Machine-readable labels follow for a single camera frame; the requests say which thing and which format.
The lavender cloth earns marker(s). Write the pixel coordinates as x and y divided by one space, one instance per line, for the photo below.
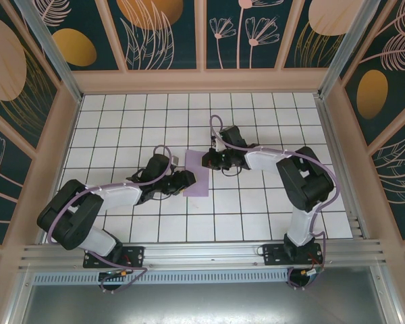
199 182

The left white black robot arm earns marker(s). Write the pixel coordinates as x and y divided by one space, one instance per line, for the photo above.
118 195

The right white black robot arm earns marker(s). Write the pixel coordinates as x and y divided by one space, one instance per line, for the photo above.
266 158

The grey sheet metal panel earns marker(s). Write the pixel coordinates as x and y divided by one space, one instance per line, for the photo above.
202 303

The small controller circuit board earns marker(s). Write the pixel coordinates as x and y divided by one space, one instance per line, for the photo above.
116 274

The long aluminium mounting rail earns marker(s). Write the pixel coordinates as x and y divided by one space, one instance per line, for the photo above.
202 251

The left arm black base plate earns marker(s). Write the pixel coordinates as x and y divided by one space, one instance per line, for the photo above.
135 256

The aluminium side rail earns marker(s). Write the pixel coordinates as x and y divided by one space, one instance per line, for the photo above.
331 135

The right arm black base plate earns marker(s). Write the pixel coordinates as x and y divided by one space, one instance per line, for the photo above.
273 258

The aluminium corner post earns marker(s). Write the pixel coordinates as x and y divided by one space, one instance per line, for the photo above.
346 50
50 50

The aluminium frame bar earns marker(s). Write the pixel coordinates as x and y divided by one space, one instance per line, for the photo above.
19 297
386 297

